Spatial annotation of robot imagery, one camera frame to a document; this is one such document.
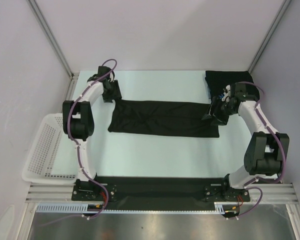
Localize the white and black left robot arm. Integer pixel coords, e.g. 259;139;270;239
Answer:
62;63;122;200

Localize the right vertical aluminium post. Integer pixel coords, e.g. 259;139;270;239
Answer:
247;0;293;74

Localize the aluminium frame rail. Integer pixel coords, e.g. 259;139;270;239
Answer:
25;184;299;204

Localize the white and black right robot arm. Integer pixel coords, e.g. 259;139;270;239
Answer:
202;81;290;201

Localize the left vertical aluminium post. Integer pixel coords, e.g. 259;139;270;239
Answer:
27;0;75;78

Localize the folded black t shirt with logo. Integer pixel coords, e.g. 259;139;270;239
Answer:
205;70;254;100

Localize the white slotted cable duct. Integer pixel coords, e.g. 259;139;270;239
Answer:
36;201;240;215

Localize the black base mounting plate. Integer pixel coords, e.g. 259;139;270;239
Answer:
71;176;250;212

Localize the white plastic basket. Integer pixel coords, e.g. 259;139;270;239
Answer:
21;113;79;185

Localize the vertical aluminium post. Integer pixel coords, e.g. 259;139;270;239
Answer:
247;0;293;74
27;0;75;78

